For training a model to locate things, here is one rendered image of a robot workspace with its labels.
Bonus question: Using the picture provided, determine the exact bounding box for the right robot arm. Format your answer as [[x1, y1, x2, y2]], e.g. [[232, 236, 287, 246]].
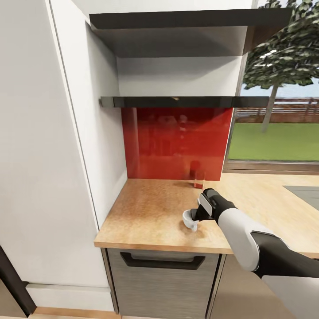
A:
[[191, 189, 319, 319]]

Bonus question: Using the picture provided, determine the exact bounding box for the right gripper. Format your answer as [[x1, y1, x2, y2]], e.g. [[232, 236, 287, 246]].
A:
[[191, 207, 214, 221]]

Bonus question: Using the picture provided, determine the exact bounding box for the coffee cup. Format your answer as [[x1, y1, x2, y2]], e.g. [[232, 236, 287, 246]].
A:
[[183, 210, 199, 232]]

